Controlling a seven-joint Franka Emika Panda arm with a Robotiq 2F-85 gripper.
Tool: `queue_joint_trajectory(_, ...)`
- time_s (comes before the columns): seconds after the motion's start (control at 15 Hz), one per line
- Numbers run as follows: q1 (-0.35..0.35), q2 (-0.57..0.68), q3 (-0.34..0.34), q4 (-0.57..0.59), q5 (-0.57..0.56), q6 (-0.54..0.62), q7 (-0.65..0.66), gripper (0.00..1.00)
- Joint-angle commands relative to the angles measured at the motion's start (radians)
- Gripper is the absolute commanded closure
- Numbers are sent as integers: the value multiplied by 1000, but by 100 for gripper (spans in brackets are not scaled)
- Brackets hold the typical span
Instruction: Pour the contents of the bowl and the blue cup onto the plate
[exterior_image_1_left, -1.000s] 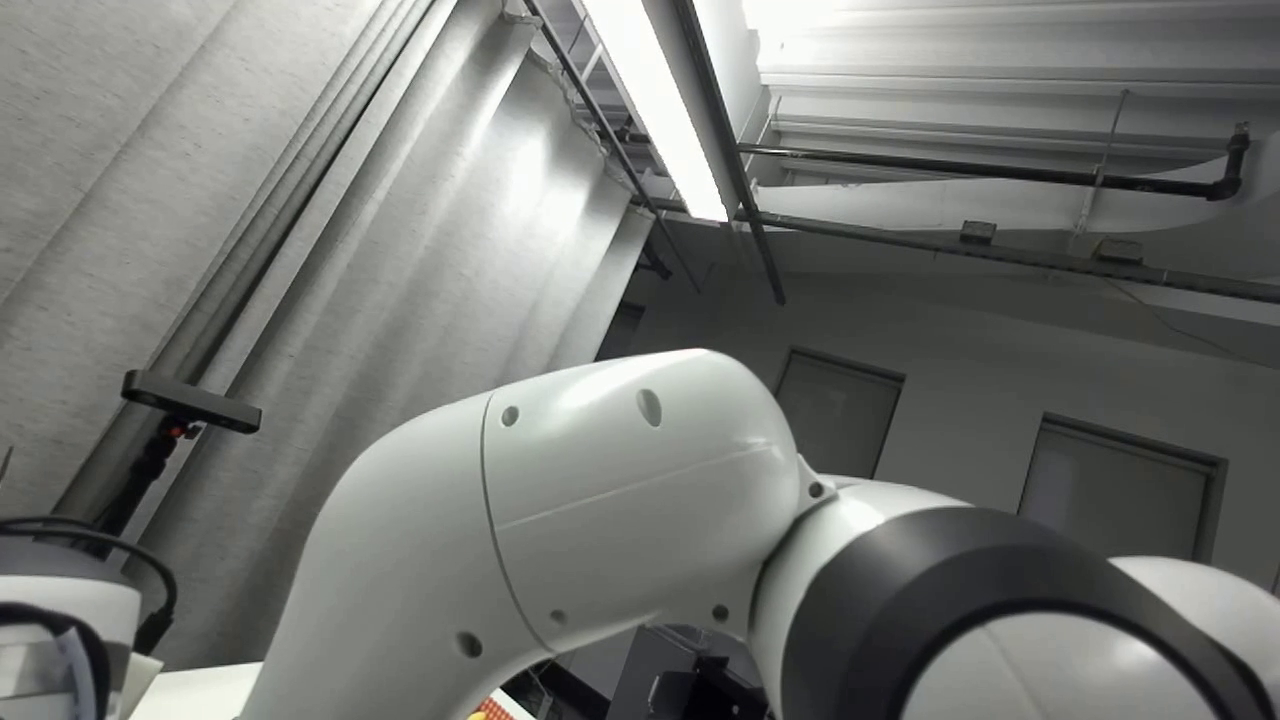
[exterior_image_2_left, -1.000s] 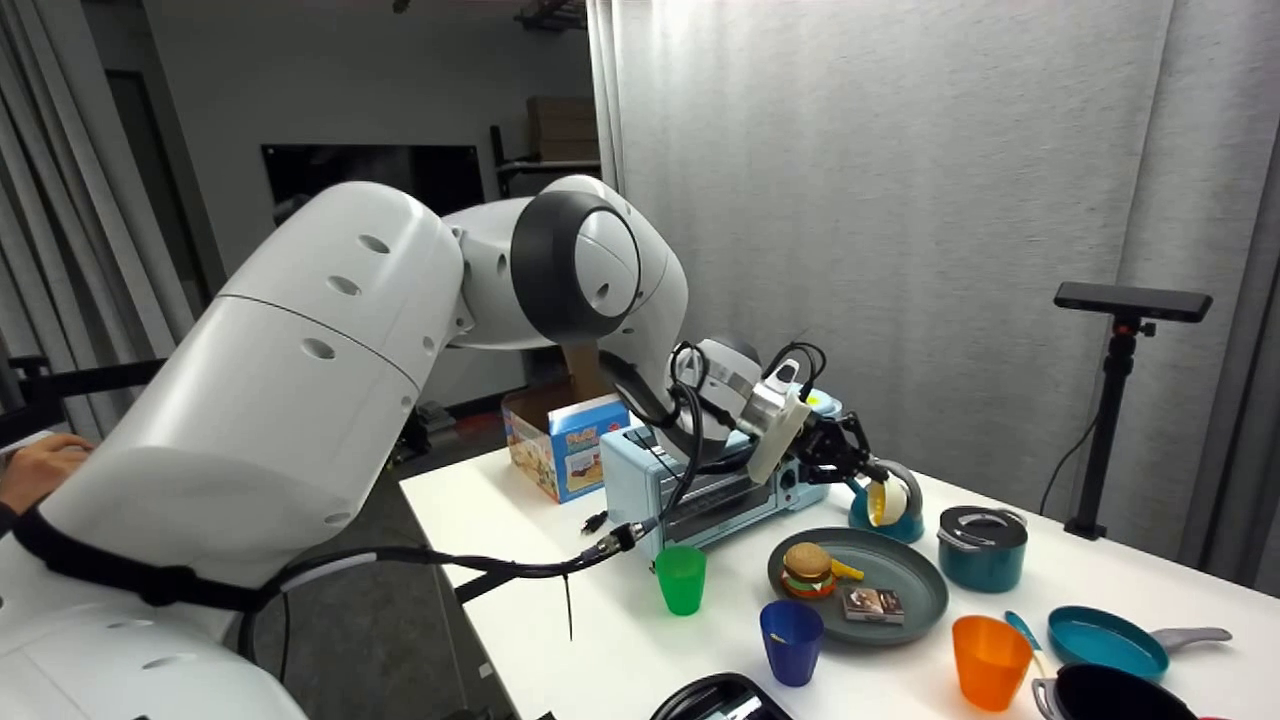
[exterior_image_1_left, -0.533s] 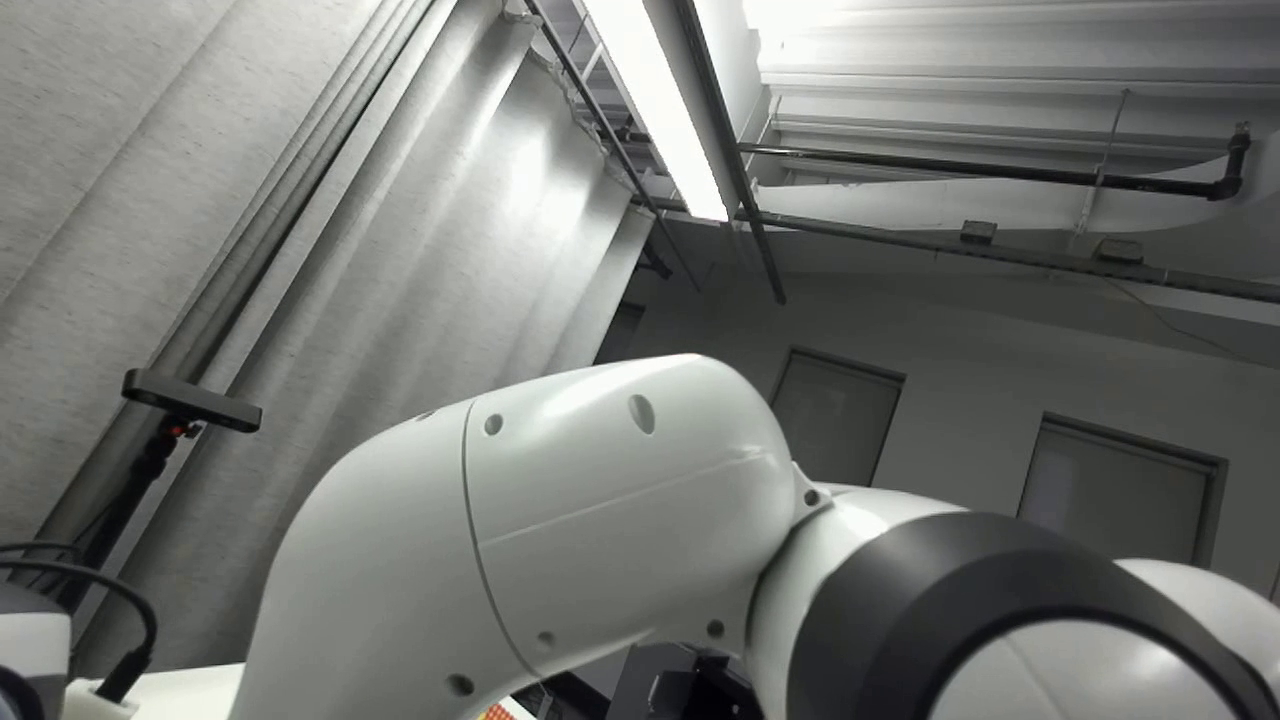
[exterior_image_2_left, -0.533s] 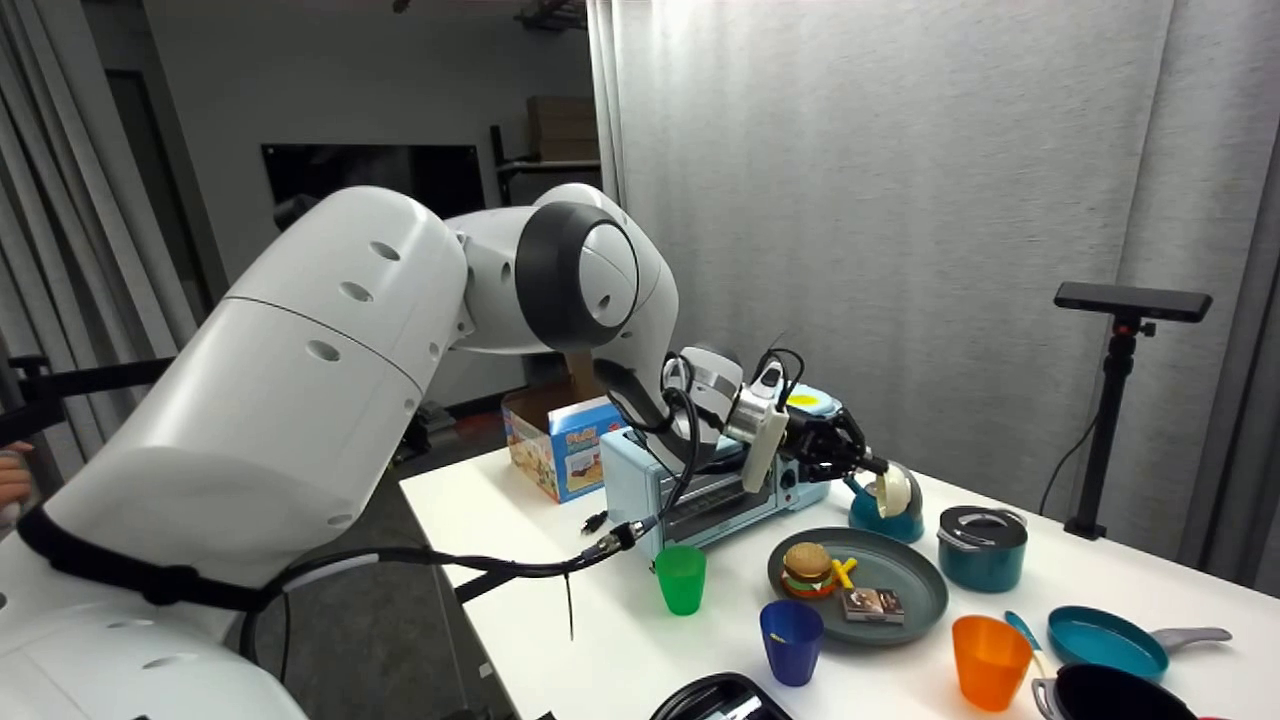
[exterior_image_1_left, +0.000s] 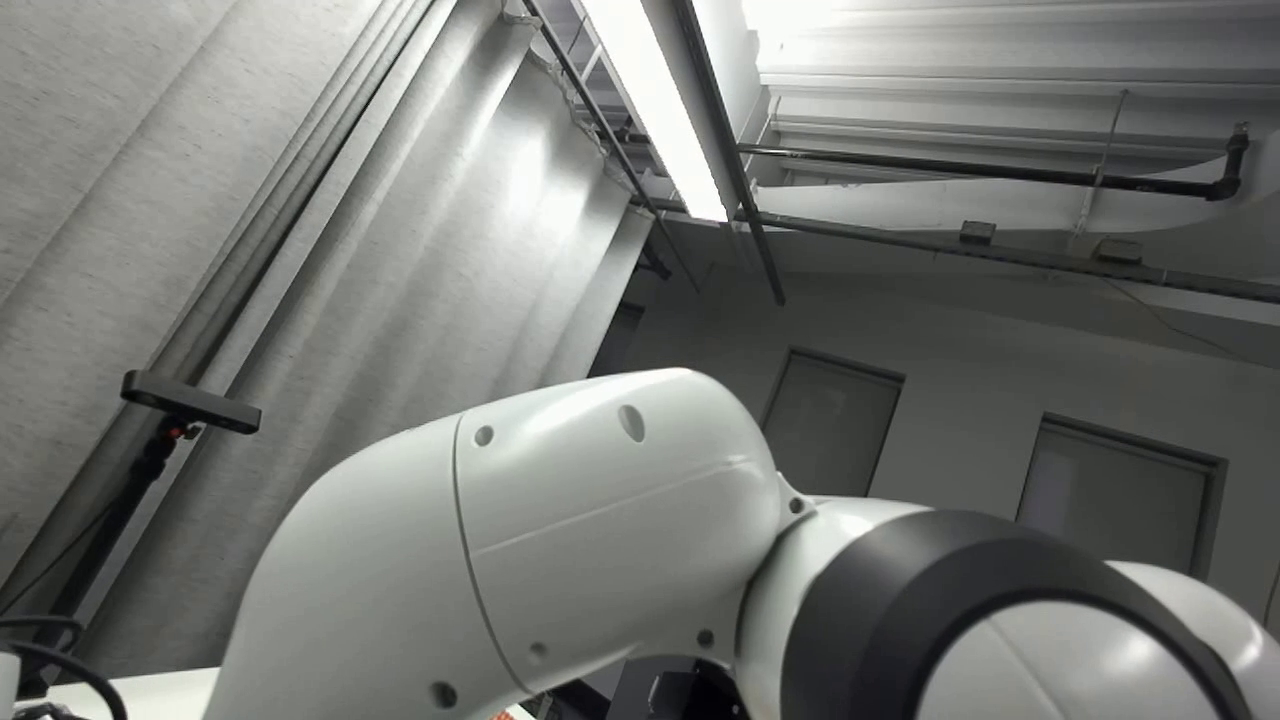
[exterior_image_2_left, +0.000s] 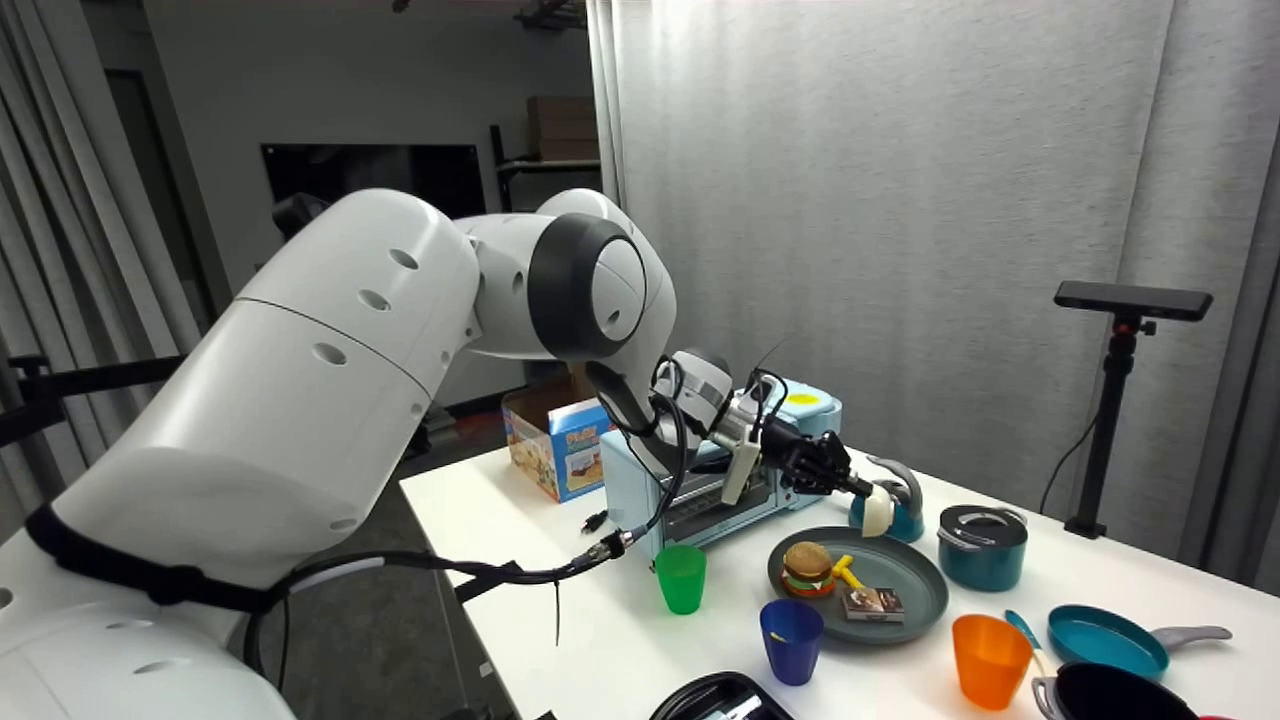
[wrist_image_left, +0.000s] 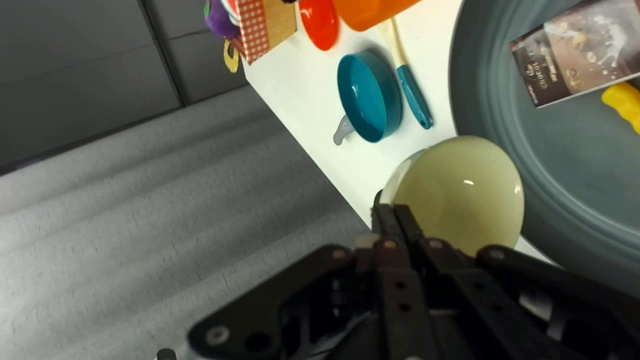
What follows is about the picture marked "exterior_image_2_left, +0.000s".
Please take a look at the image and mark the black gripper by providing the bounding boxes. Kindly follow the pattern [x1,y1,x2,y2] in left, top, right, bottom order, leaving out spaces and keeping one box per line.
[766,429,875,508]

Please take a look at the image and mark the orange yellow toy fries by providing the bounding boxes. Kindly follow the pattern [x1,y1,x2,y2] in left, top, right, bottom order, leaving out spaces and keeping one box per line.
[823,549,868,597]

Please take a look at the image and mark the blue bowl with banana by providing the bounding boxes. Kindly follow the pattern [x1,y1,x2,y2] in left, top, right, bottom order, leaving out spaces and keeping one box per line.
[758,597,828,694]

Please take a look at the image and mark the grey plate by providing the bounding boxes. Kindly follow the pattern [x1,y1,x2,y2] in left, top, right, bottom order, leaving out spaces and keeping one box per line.
[766,525,953,652]

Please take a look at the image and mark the green plastic cup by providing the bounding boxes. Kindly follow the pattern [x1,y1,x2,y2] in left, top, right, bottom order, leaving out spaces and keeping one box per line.
[654,542,714,619]

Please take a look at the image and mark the orange plastic cup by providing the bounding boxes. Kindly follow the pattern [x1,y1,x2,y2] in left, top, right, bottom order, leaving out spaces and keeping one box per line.
[947,613,1039,715]

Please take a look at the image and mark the toy burger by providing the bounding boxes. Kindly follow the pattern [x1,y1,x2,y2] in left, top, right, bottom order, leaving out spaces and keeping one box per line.
[778,537,843,604]

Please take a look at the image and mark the brown toy meat slice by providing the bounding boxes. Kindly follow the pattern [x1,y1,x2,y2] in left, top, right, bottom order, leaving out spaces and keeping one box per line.
[837,581,908,629]

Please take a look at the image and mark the teal pot with lid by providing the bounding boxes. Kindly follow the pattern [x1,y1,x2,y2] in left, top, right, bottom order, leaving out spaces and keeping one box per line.
[932,502,1032,597]

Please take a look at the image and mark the light blue toy appliance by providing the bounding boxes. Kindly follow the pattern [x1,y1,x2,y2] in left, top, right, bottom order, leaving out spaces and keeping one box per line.
[598,376,847,555]

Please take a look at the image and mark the teal toy utensil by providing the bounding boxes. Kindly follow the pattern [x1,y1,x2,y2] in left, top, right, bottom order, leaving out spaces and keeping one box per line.
[1002,604,1049,652]

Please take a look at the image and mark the black tray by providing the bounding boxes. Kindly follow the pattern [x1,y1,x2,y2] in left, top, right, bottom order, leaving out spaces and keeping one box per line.
[650,669,801,720]

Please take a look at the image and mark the black tripod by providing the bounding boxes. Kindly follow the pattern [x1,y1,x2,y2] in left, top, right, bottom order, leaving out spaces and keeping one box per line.
[1059,314,1162,544]

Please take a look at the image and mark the grey curtain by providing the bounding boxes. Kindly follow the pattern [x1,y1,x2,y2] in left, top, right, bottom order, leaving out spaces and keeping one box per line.
[580,0,1186,537]
[1167,0,1280,591]
[0,0,205,474]

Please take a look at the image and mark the teal frying pan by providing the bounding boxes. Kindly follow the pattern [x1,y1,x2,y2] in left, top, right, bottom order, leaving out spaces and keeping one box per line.
[1044,601,1241,685]

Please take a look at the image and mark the tan blue toy box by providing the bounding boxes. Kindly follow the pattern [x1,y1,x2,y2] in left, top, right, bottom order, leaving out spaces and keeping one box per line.
[499,385,618,508]

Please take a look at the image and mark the black toy pot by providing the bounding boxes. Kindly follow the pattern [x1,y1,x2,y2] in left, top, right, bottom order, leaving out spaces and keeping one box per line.
[1028,662,1204,720]

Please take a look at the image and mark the cardboard box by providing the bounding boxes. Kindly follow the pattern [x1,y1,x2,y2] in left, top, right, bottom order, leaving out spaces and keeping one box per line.
[524,91,604,169]

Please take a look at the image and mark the black monitor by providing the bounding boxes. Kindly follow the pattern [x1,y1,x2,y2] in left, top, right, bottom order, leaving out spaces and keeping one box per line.
[258,135,489,223]

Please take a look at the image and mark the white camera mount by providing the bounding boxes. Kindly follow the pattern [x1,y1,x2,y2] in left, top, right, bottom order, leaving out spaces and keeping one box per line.
[722,434,767,514]

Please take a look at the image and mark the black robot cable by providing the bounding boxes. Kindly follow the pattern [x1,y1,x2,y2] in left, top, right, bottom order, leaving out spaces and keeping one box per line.
[237,374,696,672]

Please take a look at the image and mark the black camera bar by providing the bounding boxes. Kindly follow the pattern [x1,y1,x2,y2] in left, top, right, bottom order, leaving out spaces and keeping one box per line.
[1049,277,1220,326]

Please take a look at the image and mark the black velcro strap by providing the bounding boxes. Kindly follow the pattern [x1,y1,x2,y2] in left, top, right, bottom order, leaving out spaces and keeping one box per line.
[20,502,276,619]

